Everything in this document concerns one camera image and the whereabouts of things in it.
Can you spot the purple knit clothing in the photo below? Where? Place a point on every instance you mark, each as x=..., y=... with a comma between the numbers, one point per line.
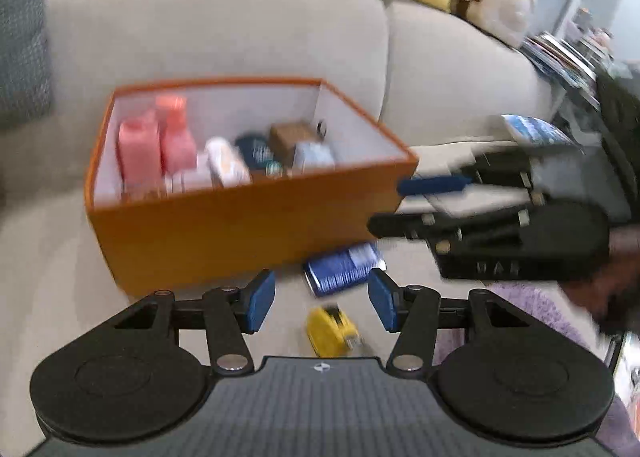
x=540, y=312

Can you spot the blue can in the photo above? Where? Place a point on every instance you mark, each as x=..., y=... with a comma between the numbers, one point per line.
x=345, y=269

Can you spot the blue white booklet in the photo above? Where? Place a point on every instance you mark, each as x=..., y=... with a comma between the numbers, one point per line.
x=537, y=129

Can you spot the brown cardboard box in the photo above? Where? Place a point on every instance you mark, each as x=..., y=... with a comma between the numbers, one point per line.
x=292, y=134

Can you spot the pink pump bottle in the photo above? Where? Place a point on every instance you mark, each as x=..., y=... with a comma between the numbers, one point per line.
x=175, y=137

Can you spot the orange storage box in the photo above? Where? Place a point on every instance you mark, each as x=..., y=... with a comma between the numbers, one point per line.
x=225, y=237

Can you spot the yellow tape measure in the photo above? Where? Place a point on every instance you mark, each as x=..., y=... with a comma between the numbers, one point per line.
x=327, y=332

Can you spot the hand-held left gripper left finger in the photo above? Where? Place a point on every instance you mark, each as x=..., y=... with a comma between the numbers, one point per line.
x=260, y=302

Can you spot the houndstooth pillow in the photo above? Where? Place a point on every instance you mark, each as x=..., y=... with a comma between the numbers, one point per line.
x=22, y=37

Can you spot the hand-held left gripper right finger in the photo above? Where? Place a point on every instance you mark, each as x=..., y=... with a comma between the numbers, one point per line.
x=382, y=299

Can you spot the beige sofa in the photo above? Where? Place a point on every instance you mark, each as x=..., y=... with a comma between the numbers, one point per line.
x=200, y=27

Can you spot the dark jar with green label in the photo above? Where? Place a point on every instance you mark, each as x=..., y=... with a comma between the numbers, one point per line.
x=255, y=149

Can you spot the stack of magazines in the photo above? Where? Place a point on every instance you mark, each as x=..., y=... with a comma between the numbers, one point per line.
x=560, y=59

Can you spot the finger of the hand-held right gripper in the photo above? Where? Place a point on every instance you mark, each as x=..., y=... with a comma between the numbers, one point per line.
x=425, y=224
x=435, y=184

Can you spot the dark cloth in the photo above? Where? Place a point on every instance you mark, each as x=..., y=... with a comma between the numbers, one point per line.
x=620, y=137

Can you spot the white tube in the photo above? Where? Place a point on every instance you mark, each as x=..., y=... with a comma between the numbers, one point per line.
x=227, y=162

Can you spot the pale blue white packet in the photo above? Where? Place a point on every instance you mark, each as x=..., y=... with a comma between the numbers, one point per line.
x=312, y=157

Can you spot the pink jug bottle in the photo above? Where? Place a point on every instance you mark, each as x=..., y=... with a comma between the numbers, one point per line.
x=139, y=147

